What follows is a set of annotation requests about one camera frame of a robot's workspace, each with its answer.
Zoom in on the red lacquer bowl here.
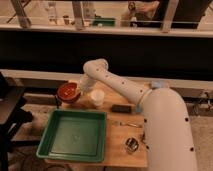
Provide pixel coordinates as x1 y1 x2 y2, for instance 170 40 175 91
57 82 81 103

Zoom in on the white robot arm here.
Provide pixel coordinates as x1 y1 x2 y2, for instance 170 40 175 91
80 59 198 171

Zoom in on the green plastic tray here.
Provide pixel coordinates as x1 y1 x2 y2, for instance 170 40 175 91
37 109 107 163

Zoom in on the white paper cup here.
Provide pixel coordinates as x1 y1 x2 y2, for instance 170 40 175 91
90 89 105 107

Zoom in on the black rectangular sponge block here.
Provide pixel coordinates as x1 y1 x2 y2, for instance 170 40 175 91
111 105 131 113

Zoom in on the metal fork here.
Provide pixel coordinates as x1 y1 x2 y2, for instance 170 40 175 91
114 121 142 128

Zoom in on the blue scrub sponge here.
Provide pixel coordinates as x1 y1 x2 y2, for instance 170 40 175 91
135 106 142 113

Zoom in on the small metal cup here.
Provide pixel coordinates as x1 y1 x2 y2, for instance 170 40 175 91
125 137 139 154

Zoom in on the green box in background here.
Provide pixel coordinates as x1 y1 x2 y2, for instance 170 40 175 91
92 18 115 27

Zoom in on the black chair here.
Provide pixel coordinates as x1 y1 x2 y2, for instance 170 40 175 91
0 73 36 171

